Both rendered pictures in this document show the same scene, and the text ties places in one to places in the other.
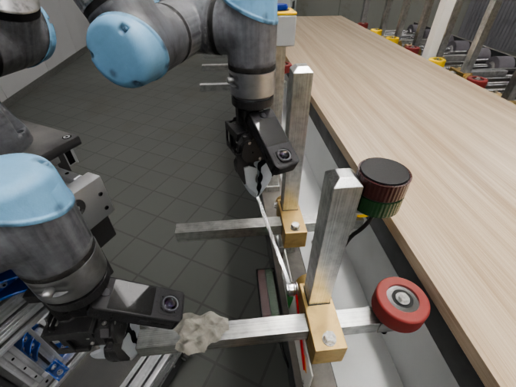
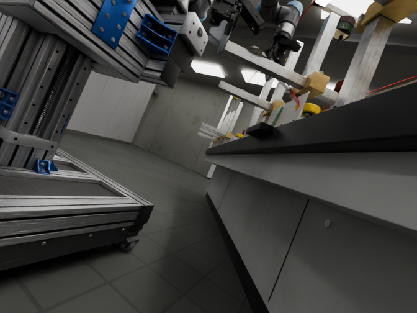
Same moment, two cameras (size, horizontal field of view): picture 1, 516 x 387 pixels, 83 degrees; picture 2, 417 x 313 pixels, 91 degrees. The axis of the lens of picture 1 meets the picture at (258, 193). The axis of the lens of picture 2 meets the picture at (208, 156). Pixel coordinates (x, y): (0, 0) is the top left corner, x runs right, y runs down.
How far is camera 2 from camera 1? 92 cm
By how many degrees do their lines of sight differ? 41
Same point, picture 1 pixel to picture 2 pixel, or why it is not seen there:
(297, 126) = (291, 61)
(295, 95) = not seen: hidden behind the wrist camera
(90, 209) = (200, 40)
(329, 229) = (326, 30)
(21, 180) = not seen: outside the picture
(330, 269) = (320, 56)
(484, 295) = not seen: hidden behind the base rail
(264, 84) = (291, 28)
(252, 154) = (276, 53)
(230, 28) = (288, 9)
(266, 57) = (295, 21)
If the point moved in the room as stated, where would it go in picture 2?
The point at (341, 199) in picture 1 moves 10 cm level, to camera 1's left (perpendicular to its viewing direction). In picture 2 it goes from (332, 18) to (304, 6)
